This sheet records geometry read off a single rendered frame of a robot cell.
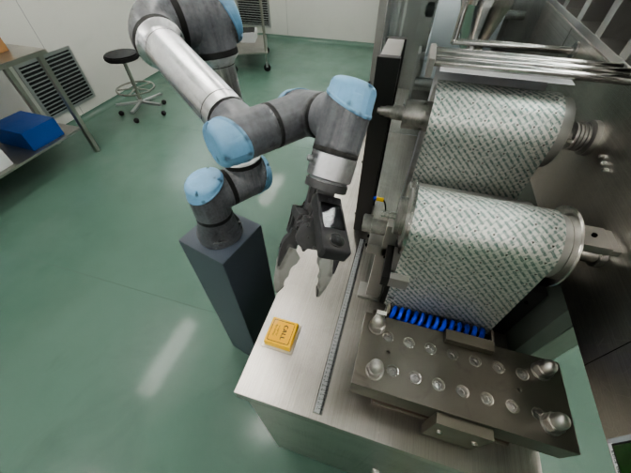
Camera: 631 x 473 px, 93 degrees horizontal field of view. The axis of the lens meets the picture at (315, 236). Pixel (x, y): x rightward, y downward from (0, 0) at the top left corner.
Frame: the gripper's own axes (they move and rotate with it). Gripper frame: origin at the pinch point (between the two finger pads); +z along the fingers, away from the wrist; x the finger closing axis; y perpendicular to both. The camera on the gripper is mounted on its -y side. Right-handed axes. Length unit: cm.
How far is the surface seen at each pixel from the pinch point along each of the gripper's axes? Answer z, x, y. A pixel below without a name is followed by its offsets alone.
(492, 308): -3.9, -39.2, -4.7
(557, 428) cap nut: 9, -45, -21
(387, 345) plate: 10.4, -22.3, -0.4
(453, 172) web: -27.2, -32.1, 13.5
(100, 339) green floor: 112, 68, 115
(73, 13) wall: -78, 193, 376
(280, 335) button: 22.4, -3.9, 15.8
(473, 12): -70, -41, 43
